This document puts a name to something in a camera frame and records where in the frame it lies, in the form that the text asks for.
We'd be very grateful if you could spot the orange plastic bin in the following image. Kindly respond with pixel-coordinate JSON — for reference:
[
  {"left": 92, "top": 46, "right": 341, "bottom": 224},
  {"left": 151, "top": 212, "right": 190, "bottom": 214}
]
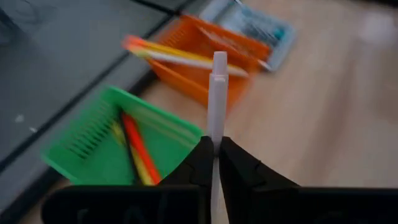
[{"left": 145, "top": 13, "right": 272, "bottom": 109}]

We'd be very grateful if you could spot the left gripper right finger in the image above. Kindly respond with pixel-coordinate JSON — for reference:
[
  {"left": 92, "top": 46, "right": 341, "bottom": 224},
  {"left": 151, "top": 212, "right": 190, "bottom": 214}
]
[{"left": 218, "top": 136, "right": 300, "bottom": 189}]

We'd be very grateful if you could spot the yellow pen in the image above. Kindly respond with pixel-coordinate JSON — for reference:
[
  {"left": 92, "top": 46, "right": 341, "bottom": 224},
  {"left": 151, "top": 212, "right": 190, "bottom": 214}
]
[{"left": 111, "top": 121, "right": 155, "bottom": 186}]

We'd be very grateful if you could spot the green plastic bin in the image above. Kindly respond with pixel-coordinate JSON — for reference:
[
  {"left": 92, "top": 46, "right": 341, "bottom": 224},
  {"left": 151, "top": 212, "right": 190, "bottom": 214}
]
[{"left": 39, "top": 85, "right": 205, "bottom": 187}]

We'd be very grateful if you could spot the wooden stick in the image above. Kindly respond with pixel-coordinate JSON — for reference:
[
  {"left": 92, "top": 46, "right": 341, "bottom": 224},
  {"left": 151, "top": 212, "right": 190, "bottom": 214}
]
[{"left": 206, "top": 50, "right": 229, "bottom": 224}]

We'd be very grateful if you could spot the orange pen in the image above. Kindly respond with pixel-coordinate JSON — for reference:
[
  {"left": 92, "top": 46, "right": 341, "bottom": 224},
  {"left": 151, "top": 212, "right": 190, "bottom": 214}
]
[{"left": 120, "top": 111, "right": 163, "bottom": 185}]

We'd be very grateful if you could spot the silver desk calculator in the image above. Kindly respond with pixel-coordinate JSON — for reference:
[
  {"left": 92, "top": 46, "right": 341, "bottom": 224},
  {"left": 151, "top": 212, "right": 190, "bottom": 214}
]
[{"left": 198, "top": 0, "right": 297, "bottom": 73}]

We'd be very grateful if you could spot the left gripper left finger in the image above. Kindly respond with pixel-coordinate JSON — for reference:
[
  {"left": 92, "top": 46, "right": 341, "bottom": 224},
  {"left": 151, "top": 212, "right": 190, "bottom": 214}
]
[{"left": 157, "top": 135, "right": 216, "bottom": 187}]

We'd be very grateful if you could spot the black pen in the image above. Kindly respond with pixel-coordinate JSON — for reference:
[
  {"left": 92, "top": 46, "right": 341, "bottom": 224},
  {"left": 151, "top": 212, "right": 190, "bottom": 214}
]
[{"left": 119, "top": 107, "right": 141, "bottom": 185}]

